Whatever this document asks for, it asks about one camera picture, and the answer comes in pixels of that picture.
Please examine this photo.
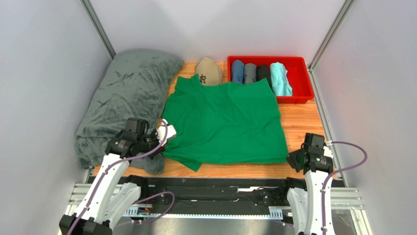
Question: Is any black rolled t-shirt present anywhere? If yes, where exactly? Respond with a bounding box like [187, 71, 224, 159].
[256, 65, 272, 88]

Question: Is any blue rolled t-shirt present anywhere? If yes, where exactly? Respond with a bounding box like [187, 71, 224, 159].
[231, 60, 244, 84]

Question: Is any grey plush pillow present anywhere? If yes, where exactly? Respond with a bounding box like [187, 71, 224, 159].
[75, 48, 184, 169]

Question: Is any grey rolled t-shirt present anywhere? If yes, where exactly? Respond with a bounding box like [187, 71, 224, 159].
[243, 63, 257, 84]

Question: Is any tan baseball cap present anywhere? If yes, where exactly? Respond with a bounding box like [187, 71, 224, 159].
[195, 57, 223, 86]

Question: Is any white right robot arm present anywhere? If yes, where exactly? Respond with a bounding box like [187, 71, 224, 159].
[283, 133, 335, 235]

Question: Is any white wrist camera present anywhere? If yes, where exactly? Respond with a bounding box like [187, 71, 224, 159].
[156, 119, 177, 145]
[323, 142, 333, 159]

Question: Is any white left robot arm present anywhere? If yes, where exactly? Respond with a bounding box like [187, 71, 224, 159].
[59, 117, 176, 235]

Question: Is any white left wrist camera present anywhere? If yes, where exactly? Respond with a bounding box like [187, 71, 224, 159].
[156, 119, 177, 145]

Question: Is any red plastic bin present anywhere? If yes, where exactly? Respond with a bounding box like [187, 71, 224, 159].
[227, 55, 314, 104]

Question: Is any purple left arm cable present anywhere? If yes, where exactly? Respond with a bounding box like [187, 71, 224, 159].
[66, 119, 169, 235]

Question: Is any green t-shirt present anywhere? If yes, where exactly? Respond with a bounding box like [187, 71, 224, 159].
[162, 75, 288, 171]

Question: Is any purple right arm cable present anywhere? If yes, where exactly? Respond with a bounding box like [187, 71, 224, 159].
[321, 141, 368, 235]

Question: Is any turquoise rolled t-shirt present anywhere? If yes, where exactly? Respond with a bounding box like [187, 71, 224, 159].
[270, 62, 293, 96]

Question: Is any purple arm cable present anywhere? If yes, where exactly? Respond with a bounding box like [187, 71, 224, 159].
[321, 141, 368, 235]
[66, 119, 169, 235]

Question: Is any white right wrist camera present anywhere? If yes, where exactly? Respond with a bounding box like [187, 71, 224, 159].
[323, 142, 333, 159]

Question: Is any aluminium frame rail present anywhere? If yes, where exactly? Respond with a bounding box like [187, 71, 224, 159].
[58, 182, 372, 235]

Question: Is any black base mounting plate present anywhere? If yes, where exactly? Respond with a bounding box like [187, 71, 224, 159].
[141, 177, 289, 215]

